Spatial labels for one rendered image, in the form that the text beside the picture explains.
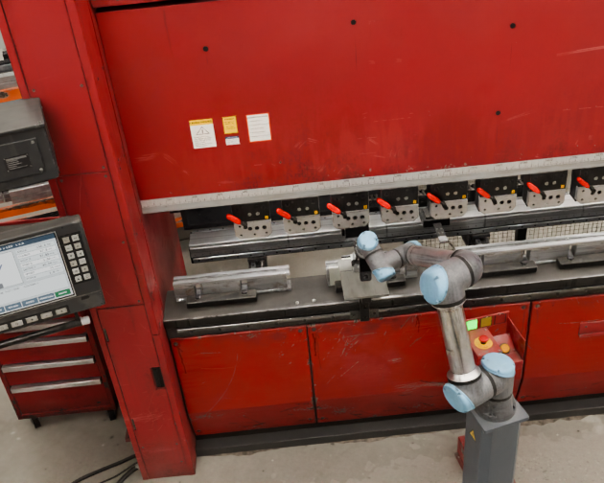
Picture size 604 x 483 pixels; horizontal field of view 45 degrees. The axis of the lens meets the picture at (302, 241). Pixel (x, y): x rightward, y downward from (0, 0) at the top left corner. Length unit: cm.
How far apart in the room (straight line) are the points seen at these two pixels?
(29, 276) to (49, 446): 161
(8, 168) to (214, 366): 136
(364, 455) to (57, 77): 221
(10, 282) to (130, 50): 89
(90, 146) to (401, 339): 156
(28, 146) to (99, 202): 43
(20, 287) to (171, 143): 75
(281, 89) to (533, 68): 92
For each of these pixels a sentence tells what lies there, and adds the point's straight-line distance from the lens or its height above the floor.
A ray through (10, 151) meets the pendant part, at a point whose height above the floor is 188.
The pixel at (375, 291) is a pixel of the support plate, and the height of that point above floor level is 100.
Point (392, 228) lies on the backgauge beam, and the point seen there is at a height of 97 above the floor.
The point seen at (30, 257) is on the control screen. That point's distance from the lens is 259.
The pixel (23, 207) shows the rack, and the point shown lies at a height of 68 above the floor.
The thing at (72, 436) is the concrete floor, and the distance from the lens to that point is 407.
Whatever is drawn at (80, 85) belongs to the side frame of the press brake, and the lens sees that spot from 256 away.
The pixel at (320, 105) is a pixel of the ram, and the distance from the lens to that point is 276.
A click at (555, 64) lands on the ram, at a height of 179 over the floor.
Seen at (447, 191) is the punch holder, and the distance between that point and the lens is 302.
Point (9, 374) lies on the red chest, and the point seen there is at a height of 43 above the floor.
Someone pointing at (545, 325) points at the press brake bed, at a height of 63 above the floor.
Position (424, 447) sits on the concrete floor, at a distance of 371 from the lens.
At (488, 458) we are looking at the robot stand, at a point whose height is 60.
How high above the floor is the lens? 284
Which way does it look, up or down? 34 degrees down
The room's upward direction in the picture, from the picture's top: 6 degrees counter-clockwise
